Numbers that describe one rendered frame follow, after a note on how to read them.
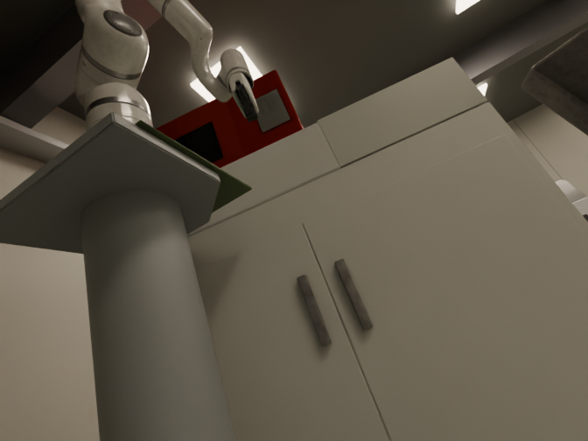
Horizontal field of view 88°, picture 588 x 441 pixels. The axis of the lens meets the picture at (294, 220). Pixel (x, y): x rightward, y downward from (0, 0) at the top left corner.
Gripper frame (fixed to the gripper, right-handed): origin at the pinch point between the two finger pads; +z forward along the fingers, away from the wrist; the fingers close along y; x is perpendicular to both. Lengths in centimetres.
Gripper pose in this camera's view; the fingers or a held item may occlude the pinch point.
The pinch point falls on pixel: (250, 114)
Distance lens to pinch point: 92.3
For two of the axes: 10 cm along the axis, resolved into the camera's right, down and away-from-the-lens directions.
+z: 2.9, 7.8, -5.6
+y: -3.0, -4.9, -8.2
